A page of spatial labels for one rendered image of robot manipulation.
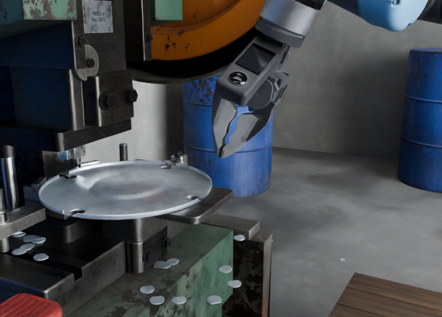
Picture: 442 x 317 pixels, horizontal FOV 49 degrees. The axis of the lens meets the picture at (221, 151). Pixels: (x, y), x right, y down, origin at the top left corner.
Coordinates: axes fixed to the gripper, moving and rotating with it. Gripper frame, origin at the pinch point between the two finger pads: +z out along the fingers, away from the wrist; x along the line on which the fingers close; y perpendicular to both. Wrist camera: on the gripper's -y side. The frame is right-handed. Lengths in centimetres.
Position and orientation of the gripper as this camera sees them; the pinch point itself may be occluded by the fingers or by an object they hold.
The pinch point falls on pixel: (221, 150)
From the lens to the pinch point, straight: 74.6
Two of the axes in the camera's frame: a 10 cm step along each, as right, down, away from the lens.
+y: 3.8, -2.5, 8.9
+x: -8.4, -4.9, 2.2
